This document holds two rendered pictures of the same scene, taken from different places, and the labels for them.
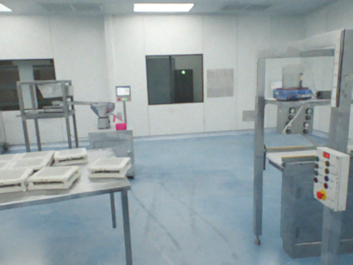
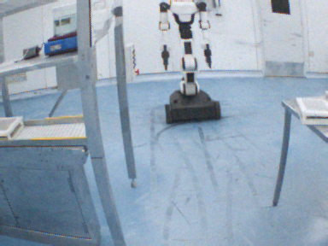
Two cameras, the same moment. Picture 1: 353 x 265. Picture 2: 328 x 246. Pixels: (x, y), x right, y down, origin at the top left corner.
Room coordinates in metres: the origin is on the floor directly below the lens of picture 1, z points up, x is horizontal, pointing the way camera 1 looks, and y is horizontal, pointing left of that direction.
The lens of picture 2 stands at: (3.66, -0.20, 1.53)
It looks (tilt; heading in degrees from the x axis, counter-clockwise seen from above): 23 degrees down; 188
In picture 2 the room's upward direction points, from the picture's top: 4 degrees counter-clockwise
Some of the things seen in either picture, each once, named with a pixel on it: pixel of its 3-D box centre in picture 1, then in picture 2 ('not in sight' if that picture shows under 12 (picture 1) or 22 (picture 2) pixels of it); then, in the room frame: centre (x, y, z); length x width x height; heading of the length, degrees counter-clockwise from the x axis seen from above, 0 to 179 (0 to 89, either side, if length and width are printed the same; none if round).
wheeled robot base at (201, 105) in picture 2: not in sight; (190, 96); (-0.17, -0.41, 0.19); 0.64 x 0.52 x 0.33; 9
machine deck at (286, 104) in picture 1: (311, 100); (35, 61); (2.20, -1.04, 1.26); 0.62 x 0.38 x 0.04; 95
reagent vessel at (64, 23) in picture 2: not in sight; (65, 17); (2.14, -0.87, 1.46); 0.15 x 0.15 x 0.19
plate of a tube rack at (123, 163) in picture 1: (109, 163); (314, 107); (1.97, 0.47, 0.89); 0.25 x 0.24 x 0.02; 176
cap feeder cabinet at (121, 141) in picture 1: (113, 152); not in sight; (4.31, 0.96, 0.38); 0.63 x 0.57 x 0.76; 99
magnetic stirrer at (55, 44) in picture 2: not in sight; (67, 41); (2.13, -0.87, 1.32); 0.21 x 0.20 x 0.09; 5
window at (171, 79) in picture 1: (175, 79); not in sight; (7.05, -0.05, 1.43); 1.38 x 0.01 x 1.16; 99
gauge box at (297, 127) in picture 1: (294, 118); (75, 67); (2.04, -0.86, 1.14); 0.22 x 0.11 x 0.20; 95
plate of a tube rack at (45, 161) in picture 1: (29, 164); not in sight; (2.03, 1.07, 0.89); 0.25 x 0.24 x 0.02; 14
